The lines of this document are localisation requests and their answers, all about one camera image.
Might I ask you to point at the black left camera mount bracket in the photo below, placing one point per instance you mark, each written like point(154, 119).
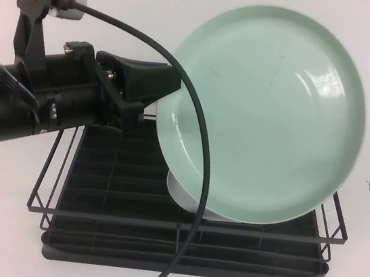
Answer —
point(31, 39)

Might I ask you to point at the grey white plate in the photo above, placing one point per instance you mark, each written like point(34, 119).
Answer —
point(178, 192)

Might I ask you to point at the black plastic drip tray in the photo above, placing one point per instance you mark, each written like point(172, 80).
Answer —
point(88, 252)

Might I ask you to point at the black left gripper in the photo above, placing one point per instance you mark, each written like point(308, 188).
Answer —
point(74, 96)

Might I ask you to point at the pale green plate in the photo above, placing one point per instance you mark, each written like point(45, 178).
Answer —
point(259, 121)

